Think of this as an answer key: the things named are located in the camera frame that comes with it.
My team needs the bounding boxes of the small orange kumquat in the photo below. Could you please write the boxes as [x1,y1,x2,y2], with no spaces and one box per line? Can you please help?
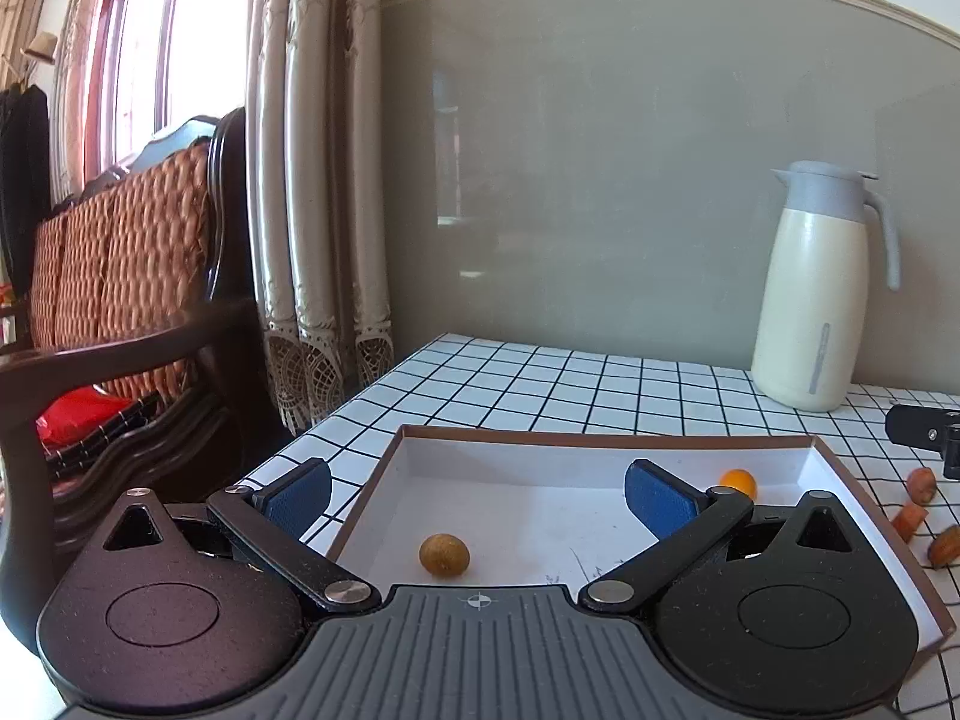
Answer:
[719,468,758,500]

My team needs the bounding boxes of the brown longan fruit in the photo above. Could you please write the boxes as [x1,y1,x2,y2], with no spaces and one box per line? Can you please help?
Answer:
[418,533,470,578]

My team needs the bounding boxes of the window frame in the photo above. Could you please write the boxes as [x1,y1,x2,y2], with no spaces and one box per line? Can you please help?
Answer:
[83,0,249,176]

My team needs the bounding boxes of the red cloth on sofa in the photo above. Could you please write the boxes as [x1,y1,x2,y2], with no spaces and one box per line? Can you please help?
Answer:
[36,385,135,452]

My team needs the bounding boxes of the checkered white tablecloth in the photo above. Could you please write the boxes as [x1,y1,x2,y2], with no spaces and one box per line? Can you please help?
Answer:
[236,335,958,718]

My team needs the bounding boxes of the orange woven seat cushion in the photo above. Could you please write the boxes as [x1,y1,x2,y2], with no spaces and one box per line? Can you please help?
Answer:
[29,138,212,351]

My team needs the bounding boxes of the cream and grey thermos jug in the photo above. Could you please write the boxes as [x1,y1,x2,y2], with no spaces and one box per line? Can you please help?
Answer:
[752,161,901,411]

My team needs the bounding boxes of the black hanging coat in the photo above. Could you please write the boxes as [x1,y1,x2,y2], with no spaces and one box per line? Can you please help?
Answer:
[2,85,50,298]

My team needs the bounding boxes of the beige lace curtain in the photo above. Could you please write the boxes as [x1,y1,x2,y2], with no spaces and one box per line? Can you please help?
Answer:
[245,0,394,434]

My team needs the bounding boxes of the dark wooden sofa frame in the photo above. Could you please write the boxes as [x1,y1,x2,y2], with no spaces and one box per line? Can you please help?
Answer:
[2,110,285,645]

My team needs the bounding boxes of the brown white shallow box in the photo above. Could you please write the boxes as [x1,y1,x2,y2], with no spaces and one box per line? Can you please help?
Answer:
[309,426,955,660]

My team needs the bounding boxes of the straw hat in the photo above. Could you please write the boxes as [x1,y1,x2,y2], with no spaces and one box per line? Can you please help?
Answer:
[21,31,59,65]

